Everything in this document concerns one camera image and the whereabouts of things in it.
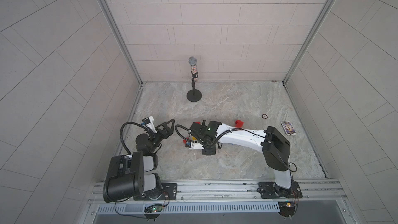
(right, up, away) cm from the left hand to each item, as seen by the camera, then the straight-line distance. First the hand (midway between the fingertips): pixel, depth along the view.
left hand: (173, 121), depth 84 cm
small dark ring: (+56, +1, +15) cm, 58 cm away
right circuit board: (+54, -36, -16) cm, 67 cm away
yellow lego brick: (+13, -3, -22) cm, 25 cm away
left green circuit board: (-4, -35, -19) cm, 40 cm away
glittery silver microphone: (+10, +33, +1) cm, 35 cm away
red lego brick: (+38, -3, +10) cm, 40 cm away
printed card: (+67, -5, +8) cm, 68 cm away
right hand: (+19, -14, -1) cm, 24 cm away
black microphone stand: (+9, +14, +25) cm, 30 cm away
